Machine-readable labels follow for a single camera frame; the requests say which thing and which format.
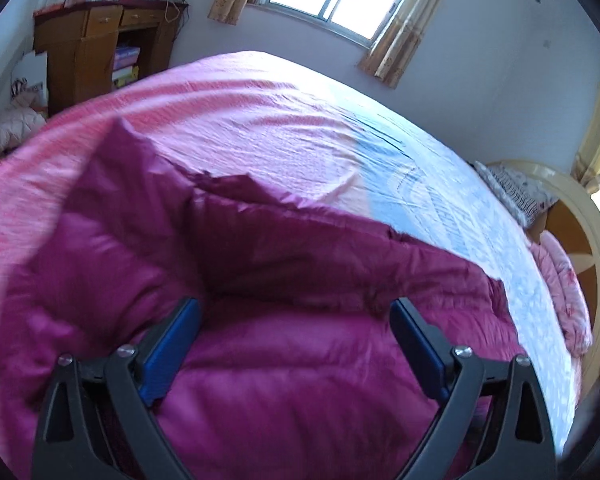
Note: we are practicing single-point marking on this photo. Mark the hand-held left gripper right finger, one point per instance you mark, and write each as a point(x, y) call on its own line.
point(420, 347)

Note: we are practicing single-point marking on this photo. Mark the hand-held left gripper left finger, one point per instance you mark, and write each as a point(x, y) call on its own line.
point(170, 345)

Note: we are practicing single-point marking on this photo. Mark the magenta quilted down jacket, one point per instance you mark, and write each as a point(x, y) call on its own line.
point(280, 310)

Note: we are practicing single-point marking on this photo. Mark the folded pink floral blanket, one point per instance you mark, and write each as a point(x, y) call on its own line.
point(565, 290)

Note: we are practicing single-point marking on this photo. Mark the patterned white pillow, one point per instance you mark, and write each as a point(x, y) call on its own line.
point(515, 190)

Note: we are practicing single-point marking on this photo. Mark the cream wooden headboard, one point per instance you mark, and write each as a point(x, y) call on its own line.
point(580, 200)

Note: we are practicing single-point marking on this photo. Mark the blue and pink patterned bedsheet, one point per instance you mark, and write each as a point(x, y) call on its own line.
point(260, 125)

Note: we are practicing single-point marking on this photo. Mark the stack of books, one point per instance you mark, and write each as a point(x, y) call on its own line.
point(126, 62)

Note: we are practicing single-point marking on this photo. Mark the white paper bag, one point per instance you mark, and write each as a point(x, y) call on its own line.
point(30, 80)

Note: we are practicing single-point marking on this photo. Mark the brown wooden desk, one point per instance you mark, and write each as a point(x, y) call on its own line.
point(70, 60)

